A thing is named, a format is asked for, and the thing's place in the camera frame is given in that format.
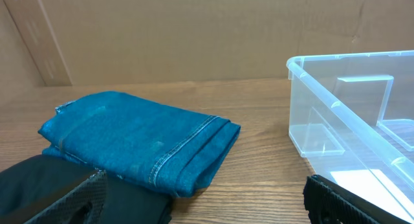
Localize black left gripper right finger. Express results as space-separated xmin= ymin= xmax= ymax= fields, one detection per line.
xmin=303 ymin=175 xmax=409 ymax=224

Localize black garment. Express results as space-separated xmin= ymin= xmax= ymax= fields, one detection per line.
xmin=1 ymin=155 xmax=173 ymax=224

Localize blue denim jeans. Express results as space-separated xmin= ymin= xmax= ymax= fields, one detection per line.
xmin=39 ymin=91 xmax=241 ymax=197

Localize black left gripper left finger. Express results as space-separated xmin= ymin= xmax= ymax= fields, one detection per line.
xmin=0 ymin=170 xmax=108 ymax=224

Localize clear plastic storage bin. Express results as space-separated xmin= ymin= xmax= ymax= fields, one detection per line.
xmin=287 ymin=50 xmax=413 ymax=222

